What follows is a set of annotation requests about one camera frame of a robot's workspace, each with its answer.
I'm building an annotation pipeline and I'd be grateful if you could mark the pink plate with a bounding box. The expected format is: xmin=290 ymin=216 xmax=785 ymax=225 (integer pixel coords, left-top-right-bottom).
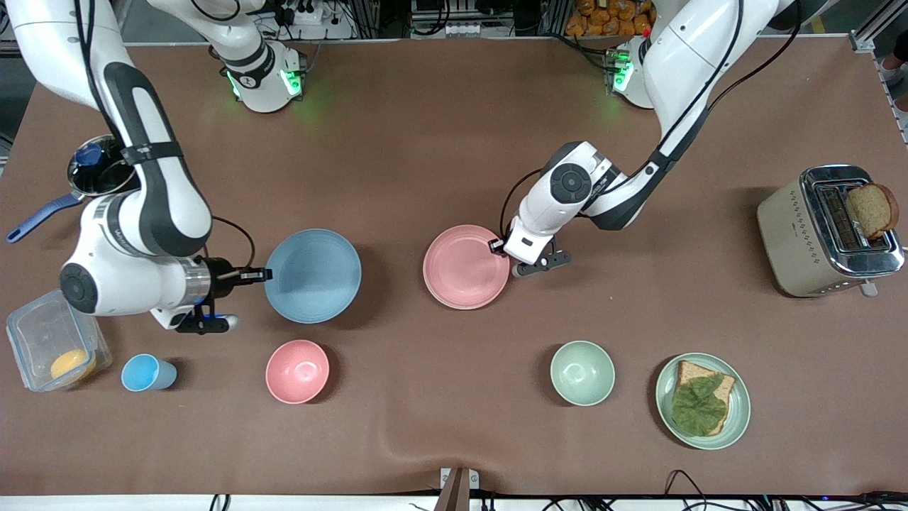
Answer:
xmin=423 ymin=224 xmax=511 ymax=310

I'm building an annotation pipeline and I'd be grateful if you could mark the blue plate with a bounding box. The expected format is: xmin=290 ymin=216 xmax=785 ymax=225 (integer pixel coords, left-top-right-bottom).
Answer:
xmin=264 ymin=229 xmax=362 ymax=324

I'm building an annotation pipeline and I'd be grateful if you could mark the pink bowl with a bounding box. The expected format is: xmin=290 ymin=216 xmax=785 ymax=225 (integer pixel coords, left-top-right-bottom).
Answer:
xmin=265 ymin=339 xmax=331 ymax=405

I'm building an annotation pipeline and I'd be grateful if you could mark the blue cup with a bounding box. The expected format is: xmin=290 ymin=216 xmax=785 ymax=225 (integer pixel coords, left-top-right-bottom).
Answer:
xmin=121 ymin=353 xmax=178 ymax=392

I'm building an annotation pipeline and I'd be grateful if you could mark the brown table cloth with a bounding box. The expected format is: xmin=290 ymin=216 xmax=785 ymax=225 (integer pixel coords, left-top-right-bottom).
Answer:
xmin=0 ymin=35 xmax=908 ymax=498

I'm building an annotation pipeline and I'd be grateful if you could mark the green bowl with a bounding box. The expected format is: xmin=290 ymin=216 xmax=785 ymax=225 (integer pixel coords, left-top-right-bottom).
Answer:
xmin=550 ymin=341 xmax=616 ymax=407

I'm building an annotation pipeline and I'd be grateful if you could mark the clear plastic container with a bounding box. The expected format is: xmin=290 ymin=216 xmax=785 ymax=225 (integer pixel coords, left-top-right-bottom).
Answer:
xmin=6 ymin=288 xmax=113 ymax=392

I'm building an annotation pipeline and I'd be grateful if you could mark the brown bread slice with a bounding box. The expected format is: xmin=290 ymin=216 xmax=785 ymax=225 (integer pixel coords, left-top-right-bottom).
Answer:
xmin=672 ymin=360 xmax=736 ymax=436

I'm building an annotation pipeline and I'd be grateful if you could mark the bag of orange snacks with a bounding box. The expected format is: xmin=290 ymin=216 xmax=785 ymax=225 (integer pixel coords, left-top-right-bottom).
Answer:
xmin=565 ymin=0 xmax=655 ymax=38

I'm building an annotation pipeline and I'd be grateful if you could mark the green lettuce leaf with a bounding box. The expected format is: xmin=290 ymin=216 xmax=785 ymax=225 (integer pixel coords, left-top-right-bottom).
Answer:
xmin=671 ymin=374 xmax=729 ymax=437

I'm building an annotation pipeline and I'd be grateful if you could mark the beige chrome toaster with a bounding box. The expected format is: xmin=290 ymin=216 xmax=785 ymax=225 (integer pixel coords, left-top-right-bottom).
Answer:
xmin=756 ymin=165 xmax=906 ymax=299

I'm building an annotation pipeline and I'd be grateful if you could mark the green plate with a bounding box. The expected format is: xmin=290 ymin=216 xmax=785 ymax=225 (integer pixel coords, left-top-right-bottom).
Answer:
xmin=655 ymin=353 xmax=751 ymax=451

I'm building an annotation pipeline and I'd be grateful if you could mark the toast slice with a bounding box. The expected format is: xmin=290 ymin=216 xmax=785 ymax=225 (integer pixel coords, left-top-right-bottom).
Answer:
xmin=844 ymin=183 xmax=900 ymax=241

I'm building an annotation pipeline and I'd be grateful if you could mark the black pot with blue handle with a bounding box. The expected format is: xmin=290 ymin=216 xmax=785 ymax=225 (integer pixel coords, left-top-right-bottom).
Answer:
xmin=6 ymin=135 xmax=143 ymax=244

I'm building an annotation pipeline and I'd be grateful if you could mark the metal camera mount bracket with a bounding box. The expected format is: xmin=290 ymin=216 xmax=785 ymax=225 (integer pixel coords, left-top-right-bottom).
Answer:
xmin=440 ymin=467 xmax=480 ymax=511

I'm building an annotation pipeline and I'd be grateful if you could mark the black looped floor cable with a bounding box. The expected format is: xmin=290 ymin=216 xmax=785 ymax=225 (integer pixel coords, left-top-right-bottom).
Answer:
xmin=663 ymin=470 xmax=712 ymax=511

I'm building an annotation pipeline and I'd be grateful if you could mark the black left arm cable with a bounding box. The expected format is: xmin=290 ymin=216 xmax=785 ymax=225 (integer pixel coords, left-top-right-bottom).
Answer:
xmin=499 ymin=0 xmax=804 ymax=242

